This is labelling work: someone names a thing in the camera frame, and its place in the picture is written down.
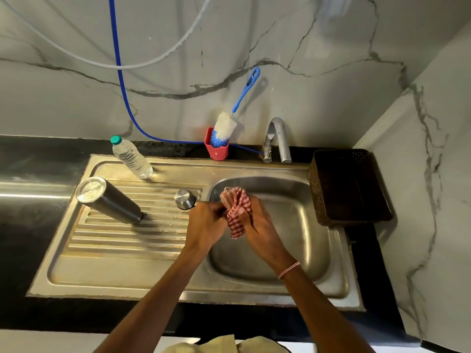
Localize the blue white bottle brush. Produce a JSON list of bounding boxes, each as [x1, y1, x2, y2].
[[209, 66, 261, 149]]

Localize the person's left forearm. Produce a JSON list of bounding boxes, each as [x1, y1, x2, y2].
[[92, 244, 207, 353]]

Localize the person's left hand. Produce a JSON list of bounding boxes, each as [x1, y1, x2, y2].
[[182, 201, 230, 255]]

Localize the clear plastic water bottle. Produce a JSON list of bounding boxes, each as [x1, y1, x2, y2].
[[110, 135, 154, 180]]

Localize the dark woven tray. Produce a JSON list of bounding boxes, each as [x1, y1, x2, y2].
[[308, 149, 395, 227]]

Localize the chrome sink faucet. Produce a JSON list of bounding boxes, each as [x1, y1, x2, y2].
[[262, 117, 292, 164]]

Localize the person's right hand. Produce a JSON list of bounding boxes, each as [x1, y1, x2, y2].
[[236, 194, 301, 279]]

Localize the person's right forearm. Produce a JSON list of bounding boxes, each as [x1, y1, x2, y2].
[[279, 264, 376, 353]]

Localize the red white thread bracelet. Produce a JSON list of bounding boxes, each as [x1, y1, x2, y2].
[[277, 261, 301, 280]]

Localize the red plastic brush holder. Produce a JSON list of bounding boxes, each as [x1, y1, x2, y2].
[[204, 126, 231, 161]]

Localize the white hose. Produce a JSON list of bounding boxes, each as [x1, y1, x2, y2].
[[0, 0, 213, 70]]

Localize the steel flask cup lid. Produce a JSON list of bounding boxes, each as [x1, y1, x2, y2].
[[174, 189, 197, 211]]

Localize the stainless steel sink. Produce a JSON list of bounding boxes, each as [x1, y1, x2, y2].
[[26, 154, 366, 312]]

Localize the red checkered cloth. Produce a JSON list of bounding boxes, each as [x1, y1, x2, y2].
[[219, 186, 255, 240]]

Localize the blue hose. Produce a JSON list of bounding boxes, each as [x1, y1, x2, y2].
[[107, 0, 265, 155]]

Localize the steel flask bottle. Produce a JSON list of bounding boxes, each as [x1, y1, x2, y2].
[[75, 176, 145, 226]]

